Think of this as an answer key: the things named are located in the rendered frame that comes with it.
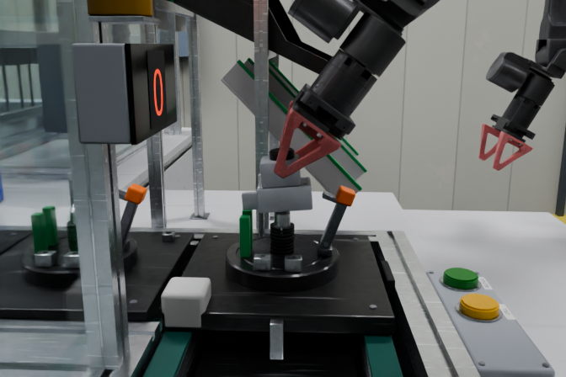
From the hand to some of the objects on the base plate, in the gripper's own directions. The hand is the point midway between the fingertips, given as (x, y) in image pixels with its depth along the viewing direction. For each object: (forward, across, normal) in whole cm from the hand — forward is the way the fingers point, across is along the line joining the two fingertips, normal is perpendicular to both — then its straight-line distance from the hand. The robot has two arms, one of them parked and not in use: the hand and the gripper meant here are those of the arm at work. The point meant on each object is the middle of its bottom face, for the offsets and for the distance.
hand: (283, 164), depth 63 cm
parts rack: (+27, +36, -5) cm, 45 cm away
